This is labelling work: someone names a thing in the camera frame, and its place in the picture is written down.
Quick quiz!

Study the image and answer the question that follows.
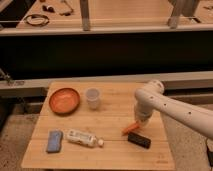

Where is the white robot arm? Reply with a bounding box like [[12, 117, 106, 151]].
[[134, 80, 213, 140]]

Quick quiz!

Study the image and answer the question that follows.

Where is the clear plastic cup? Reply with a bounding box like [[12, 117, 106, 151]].
[[85, 88, 100, 110]]

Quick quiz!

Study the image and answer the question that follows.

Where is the orange bowl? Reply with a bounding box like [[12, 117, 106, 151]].
[[49, 88, 80, 115]]

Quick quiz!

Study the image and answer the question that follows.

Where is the black rectangular block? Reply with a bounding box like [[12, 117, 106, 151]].
[[128, 132, 151, 149]]

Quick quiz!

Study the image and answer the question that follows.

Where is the blue sponge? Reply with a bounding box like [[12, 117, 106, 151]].
[[46, 130, 63, 153]]

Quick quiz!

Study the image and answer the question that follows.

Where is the small dark tool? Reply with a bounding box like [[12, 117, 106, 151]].
[[42, 5, 55, 13]]

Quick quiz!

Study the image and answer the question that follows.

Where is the grey metal leg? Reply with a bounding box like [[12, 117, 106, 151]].
[[167, 0, 200, 29]]

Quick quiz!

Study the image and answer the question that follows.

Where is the dark cable piece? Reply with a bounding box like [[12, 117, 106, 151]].
[[59, 0, 75, 17]]

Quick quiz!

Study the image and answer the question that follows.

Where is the grey metal post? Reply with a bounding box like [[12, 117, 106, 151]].
[[80, 0, 90, 31]]

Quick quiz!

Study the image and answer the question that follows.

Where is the metal clamp bracket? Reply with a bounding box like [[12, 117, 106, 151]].
[[0, 68, 24, 86]]

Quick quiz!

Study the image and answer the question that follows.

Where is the black coiled cable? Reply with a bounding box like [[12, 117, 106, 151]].
[[24, 13, 50, 27]]

